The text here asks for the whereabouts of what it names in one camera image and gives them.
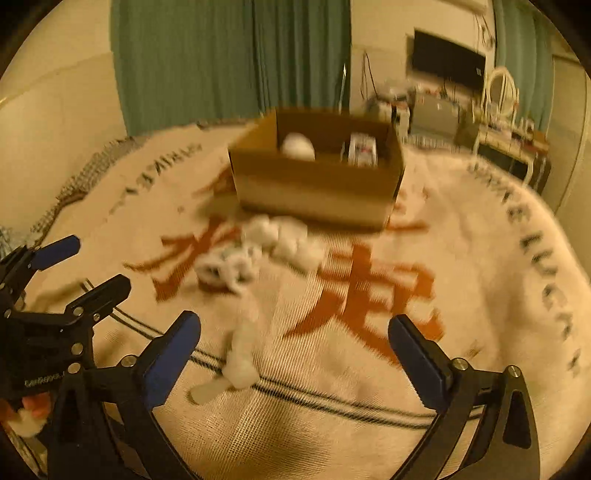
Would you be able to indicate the black wall television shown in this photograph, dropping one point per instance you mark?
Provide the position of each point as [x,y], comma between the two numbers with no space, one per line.
[448,60]

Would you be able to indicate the brown cardboard box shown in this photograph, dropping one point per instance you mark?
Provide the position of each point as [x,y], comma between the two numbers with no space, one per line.
[314,191]

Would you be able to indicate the cream printed blanket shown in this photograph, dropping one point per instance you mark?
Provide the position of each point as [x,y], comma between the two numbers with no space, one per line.
[300,438]

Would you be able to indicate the orange and white soft toy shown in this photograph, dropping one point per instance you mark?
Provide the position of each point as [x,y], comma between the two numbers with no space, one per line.
[25,413]

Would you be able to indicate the white fluffy plush toy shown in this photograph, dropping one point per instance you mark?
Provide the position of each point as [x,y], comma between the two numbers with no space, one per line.
[291,242]

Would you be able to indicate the white round plush ball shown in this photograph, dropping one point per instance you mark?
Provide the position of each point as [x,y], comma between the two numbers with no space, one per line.
[298,146]

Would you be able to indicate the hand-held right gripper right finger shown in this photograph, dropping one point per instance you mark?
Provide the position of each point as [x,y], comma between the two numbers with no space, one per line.
[415,357]

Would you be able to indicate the grey checked bed sheet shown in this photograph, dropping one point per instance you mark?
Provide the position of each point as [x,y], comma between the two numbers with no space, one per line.
[83,184]

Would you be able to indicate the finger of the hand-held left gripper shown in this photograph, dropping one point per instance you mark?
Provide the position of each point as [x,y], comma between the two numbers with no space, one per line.
[104,293]
[57,251]

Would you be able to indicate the white oval vanity mirror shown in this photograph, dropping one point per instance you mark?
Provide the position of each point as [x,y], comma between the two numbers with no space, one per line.
[501,92]

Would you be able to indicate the cluttered television cabinet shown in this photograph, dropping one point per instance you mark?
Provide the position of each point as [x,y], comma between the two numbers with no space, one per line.
[429,115]

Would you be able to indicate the narrow green curtain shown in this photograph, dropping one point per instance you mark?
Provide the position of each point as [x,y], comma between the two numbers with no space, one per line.
[524,50]

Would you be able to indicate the white and grey plush toy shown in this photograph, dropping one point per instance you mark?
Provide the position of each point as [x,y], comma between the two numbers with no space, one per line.
[228,270]

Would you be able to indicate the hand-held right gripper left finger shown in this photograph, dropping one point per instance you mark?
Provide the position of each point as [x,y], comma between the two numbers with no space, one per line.
[170,357]

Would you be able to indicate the wide green curtain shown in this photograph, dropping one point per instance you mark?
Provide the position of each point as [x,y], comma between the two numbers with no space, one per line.
[207,60]

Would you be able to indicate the white dressing table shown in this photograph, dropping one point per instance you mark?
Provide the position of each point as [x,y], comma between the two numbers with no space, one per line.
[512,143]

